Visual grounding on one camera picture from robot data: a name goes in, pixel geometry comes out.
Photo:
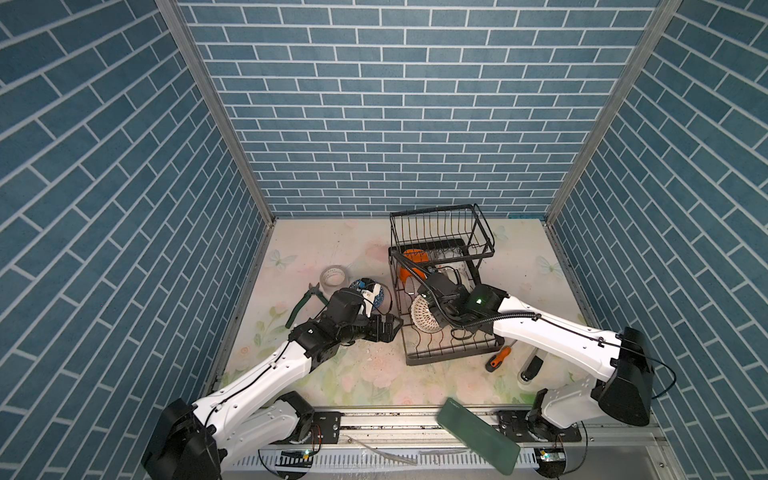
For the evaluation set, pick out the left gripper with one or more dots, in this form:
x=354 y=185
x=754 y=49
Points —
x=376 y=334

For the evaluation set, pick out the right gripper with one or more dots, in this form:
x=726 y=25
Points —
x=436 y=314

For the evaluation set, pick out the orange plastic bowl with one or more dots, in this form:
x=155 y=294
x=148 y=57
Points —
x=417 y=257

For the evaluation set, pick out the blue rimmed bowl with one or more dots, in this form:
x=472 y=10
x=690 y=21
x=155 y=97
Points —
x=369 y=288

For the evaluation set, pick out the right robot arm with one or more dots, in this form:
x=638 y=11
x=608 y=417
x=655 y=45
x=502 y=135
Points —
x=619 y=377

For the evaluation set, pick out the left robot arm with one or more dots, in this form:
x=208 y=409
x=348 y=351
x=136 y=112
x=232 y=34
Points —
x=203 y=439

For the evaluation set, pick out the black and white marker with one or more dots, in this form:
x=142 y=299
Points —
x=530 y=369

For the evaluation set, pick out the dark green rectangular tray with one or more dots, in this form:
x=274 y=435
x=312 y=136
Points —
x=479 y=436

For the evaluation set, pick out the orange handled screwdriver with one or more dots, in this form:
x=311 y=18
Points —
x=495 y=362

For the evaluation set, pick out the black wire dish rack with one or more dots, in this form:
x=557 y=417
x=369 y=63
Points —
x=459 y=232

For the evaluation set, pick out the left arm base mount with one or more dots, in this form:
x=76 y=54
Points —
x=325 y=424

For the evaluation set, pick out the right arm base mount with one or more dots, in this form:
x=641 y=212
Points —
x=522 y=425

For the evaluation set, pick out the aluminium front rail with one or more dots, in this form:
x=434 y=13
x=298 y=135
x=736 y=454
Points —
x=414 y=427

